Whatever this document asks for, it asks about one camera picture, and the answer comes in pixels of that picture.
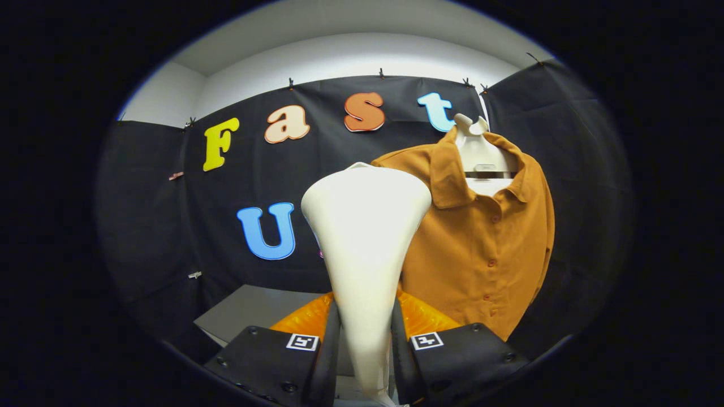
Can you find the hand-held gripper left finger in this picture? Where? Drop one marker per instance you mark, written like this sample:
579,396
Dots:
327,362

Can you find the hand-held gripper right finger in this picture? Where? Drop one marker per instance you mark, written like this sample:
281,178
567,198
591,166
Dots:
403,367

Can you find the orange button shirt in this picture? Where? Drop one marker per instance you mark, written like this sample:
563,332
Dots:
469,265

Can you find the white hanger stand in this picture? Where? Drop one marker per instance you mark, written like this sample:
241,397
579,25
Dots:
481,152

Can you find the pink clip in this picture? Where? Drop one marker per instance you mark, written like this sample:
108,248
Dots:
176,176

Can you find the row of black cloth clips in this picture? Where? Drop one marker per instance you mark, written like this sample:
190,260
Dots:
291,84

